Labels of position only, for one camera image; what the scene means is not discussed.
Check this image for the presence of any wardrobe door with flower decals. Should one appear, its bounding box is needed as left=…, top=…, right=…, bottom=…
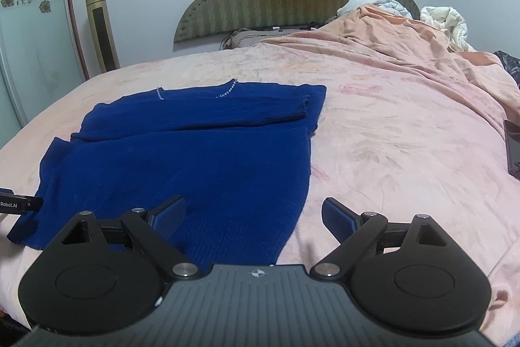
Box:
left=0, top=0, right=88, bottom=148

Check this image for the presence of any gold tower fan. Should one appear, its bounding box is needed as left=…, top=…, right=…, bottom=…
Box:
left=84, top=0, right=121, bottom=73

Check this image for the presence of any cream crumpled quilt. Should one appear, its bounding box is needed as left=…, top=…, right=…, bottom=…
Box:
left=420, top=6, right=476, bottom=53

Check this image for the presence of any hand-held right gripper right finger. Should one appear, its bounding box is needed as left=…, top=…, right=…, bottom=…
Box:
left=310, top=198, right=462, bottom=279

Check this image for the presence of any white printed quilt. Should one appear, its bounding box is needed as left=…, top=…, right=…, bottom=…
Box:
left=337, top=0, right=415, bottom=20

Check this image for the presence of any pink bed blanket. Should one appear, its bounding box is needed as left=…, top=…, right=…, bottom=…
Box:
left=0, top=4, right=520, bottom=347

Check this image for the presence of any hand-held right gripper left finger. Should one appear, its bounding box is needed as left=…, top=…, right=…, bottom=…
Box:
left=45, top=196, right=202, bottom=282

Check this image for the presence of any brown pillow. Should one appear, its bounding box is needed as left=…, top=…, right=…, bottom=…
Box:
left=221, top=28, right=321, bottom=50

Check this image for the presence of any dark patterned cloth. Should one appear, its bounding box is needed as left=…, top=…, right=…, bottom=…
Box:
left=493, top=50, right=520, bottom=87

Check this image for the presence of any dark flat object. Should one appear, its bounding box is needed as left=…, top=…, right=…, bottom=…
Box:
left=503, top=119, right=520, bottom=180

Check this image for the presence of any blue beaded knit sweater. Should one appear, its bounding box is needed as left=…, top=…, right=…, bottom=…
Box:
left=6, top=78, right=328, bottom=265

